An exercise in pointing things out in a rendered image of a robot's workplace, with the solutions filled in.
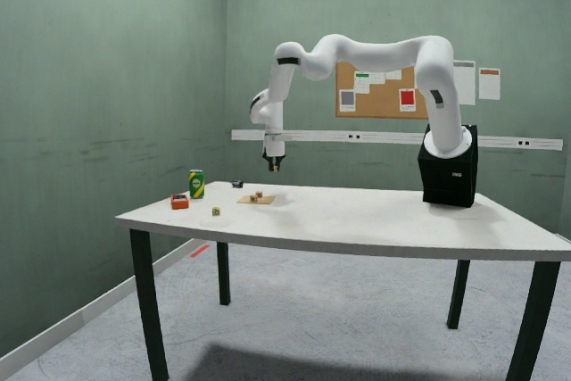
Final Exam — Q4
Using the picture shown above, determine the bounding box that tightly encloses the tan square mat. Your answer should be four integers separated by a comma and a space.
236, 195, 275, 204

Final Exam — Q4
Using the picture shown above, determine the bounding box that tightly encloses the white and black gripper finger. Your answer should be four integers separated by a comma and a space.
262, 148, 274, 171
275, 154, 286, 171

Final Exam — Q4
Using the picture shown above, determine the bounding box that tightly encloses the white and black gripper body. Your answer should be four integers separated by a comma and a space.
262, 135, 285, 157

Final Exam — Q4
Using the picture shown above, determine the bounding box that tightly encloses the orange multimeter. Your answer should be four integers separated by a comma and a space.
170, 195, 189, 210

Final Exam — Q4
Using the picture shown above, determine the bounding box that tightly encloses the green and yellow drink can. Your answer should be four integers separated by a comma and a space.
189, 170, 204, 199

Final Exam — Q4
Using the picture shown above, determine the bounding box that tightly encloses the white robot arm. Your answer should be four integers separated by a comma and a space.
250, 35, 472, 159

